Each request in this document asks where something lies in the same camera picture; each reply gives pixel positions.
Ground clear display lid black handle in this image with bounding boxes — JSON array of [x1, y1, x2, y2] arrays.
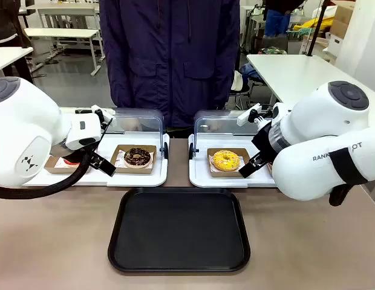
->
[[59, 106, 169, 160]]

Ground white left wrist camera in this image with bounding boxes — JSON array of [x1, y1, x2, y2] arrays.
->
[[91, 105, 116, 121]]

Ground large black serving tray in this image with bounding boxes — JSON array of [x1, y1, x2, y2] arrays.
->
[[108, 187, 251, 274]]

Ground thin black camera cable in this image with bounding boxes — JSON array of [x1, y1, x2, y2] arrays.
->
[[96, 118, 115, 152]]

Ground black strap on right arm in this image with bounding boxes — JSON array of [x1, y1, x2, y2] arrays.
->
[[328, 147, 370, 185]]

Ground background person in dark clothes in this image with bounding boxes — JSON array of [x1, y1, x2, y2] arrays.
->
[[0, 0, 28, 49]]

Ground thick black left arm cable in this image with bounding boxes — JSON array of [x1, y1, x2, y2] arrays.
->
[[0, 150, 99, 199]]

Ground background person in blue jeans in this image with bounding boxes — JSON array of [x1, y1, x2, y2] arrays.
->
[[262, 0, 306, 39]]

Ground colourful patterned bag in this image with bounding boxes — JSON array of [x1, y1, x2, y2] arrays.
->
[[258, 47, 288, 56]]

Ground person's right hand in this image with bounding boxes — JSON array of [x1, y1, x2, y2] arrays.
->
[[126, 117, 143, 132]]

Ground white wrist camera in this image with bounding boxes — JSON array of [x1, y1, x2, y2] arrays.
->
[[237, 102, 263, 127], [91, 105, 116, 121]]

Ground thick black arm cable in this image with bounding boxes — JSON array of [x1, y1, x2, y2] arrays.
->
[[328, 183, 352, 208], [0, 150, 99, 199]]

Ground yellow glazed donut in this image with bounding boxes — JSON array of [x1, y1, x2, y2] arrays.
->
[[211, 150, 240, 172]]

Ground person in navy jacket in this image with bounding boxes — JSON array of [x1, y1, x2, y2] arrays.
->
[[99, 0, 241, 127]]

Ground chocolate donut with pale sprinkles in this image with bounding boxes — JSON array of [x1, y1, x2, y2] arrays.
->
[[123, 147, 154, 169]]

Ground white background desk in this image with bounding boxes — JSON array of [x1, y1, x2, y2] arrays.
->
[[37, 2, 103, 30]]

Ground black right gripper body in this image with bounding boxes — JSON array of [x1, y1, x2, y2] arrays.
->
[[250, 123, 278, 158]]

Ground white display tray base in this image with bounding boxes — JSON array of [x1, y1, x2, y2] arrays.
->
[[24, 132, 170, 187], [188, 134, 278, 189]]

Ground large white table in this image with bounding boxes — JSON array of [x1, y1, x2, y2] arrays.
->
[[246, 54, 339, 105]]

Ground long white bench table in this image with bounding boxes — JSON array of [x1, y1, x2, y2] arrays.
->
[[24, 28, 103, 76]]

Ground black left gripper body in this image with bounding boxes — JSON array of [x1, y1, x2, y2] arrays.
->
[[80, 139, 101, 158]]

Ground brown cardboard box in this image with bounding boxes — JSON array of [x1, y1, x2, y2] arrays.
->
[[329, 2, 356, 39]]

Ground yellow cloth bundle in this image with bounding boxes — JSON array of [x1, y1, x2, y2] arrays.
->
[[302, 16, 335, 34]]

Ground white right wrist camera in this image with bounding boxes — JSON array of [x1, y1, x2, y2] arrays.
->
[[237, 102, 263, 127]]

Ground brown paper donut box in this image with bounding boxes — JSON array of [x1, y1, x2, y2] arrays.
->
[[207, 147, 252, 178], [109, 144, 157, 175], [44, 156, 91, 175]]

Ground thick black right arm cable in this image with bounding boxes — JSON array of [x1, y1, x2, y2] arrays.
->
[[328, 183, 352, 208]]

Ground black slanted pole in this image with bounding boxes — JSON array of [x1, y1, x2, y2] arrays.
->
[[307, 0, 329, 57]]

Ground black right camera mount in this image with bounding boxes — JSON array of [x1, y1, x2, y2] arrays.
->
[[249, 109, 275, 124]]

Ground black stool with cloths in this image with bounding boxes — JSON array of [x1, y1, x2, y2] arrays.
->
[[228, 65, 264, 110]]

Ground white cardboard box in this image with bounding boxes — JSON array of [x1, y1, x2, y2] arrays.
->
[[325, 34, 345, 60]]

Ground white table with white leg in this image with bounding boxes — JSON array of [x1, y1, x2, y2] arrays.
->
[[0, 47, 34, 84]]

